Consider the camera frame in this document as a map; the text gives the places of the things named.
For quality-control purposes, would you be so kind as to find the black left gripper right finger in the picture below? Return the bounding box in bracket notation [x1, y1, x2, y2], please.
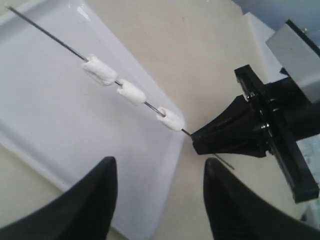
[203, 158, 320, 240]

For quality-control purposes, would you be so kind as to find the thin metal skewer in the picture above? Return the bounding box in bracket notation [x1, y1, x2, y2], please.
[6, 5, 235, 170]

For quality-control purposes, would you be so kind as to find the white marshmallow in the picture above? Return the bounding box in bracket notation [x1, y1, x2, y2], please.
[117, 79, 147, 106]

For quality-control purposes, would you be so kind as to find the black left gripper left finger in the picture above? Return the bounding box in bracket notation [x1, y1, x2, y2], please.
[0, 156, 118, 240]

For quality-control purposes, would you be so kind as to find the white rectangular plastic tray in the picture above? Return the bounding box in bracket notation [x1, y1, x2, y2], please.
[0, 12, 185, 240]

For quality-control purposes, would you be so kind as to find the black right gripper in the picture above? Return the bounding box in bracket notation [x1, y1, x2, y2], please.
[191, 65, 320, 203]

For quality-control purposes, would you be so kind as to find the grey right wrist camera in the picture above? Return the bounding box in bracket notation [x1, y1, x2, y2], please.
[266, 20, 320, 103]

